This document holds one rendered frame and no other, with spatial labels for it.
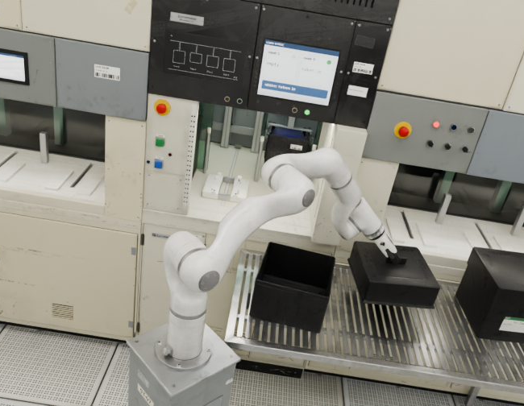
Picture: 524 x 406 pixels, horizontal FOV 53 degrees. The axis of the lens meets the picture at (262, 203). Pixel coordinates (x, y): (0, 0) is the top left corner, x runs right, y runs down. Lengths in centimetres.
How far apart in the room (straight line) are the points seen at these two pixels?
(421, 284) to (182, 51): 127
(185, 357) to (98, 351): 119
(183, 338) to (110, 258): 93
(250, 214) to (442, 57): 98
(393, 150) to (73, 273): 159
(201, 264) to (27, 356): 159
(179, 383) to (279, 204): 65
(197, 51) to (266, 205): 75
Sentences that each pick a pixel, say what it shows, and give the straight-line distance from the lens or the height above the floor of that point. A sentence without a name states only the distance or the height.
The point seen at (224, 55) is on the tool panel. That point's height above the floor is 160.
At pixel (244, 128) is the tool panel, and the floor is 99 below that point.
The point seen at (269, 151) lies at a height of 103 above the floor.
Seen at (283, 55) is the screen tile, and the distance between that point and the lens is 206.
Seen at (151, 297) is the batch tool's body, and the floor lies 38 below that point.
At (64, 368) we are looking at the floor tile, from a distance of 288.
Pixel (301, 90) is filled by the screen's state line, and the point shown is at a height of 151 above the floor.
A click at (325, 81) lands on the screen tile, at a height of 156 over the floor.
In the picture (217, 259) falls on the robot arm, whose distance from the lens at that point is 155.
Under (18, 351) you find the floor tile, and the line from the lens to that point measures 300.
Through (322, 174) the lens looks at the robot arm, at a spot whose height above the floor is 138.
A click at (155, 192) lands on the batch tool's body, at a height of 96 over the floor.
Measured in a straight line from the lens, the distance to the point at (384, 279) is 207.
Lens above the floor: 207
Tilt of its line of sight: 28 degrees down
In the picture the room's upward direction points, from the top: 10 degrees clockwise
